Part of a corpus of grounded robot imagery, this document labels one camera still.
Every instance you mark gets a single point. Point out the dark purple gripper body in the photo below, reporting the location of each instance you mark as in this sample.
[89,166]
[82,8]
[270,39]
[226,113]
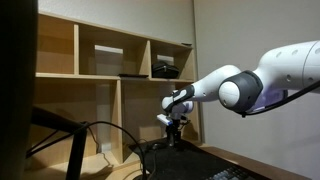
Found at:
[177,121]

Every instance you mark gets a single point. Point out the black computer mouse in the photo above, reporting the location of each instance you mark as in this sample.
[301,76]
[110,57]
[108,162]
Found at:
[156,146]

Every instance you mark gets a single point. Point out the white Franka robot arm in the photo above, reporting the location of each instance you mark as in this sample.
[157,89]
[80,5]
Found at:
[286,70]

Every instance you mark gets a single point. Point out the black desk mat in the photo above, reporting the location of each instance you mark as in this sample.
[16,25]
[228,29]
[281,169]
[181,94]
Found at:
[186,163]

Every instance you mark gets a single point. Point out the flat black tablet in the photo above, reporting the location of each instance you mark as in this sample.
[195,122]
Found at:
[133,75]

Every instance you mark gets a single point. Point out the grey mechanical keyboard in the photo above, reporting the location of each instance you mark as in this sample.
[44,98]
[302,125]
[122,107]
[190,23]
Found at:
[230,174]

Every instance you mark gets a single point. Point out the small dark item atop shelf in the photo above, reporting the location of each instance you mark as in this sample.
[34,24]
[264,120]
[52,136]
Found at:
[187,44]

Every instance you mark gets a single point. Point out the black monitor stand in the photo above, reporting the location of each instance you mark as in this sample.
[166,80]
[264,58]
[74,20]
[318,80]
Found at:
[76,150]

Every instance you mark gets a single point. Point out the light wooden shelf unit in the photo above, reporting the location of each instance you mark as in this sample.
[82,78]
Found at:
[56,53]

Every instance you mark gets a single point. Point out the black computer monitor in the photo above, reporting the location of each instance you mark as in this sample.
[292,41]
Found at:
[16,90]

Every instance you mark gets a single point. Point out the white wall outlet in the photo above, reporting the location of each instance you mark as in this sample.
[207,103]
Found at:
[106,147]

